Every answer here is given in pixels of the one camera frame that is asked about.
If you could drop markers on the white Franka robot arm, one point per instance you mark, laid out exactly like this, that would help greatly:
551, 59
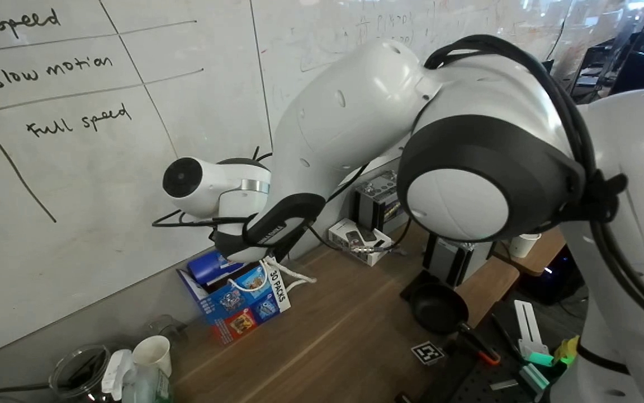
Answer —
493, 149

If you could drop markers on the white phone box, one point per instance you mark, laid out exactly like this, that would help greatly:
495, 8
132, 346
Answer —
363, 245

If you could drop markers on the blue snack pack box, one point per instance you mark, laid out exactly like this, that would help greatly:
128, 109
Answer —
230, 295

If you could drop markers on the grey Dominator battery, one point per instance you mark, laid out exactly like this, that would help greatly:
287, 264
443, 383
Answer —
375, 200

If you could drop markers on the grey battery near pan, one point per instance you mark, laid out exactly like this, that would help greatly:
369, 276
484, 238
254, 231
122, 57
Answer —
452, 263

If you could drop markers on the black frying pan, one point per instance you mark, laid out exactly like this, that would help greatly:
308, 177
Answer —
435, 304

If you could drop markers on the white paper cup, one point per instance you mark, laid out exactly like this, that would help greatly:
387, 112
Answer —
154, 350

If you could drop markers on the green spray bottle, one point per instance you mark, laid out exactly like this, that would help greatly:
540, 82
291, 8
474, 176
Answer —
130, 381

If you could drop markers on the orange handled tool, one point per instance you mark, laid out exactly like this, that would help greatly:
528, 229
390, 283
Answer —
482, 348

